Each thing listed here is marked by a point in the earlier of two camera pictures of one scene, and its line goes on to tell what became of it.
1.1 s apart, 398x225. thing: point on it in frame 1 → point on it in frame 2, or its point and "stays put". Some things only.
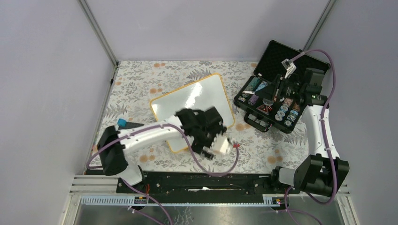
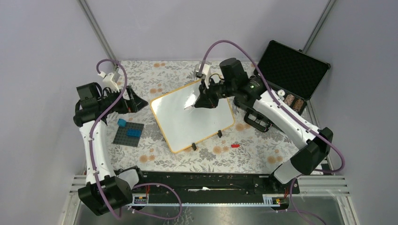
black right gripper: [270, 91] → [206, 99]
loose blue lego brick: [122, 122] stays put
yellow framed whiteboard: [200, 94] stays put
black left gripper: [197, 146] → [135, 103]
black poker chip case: [273, 98] stays put
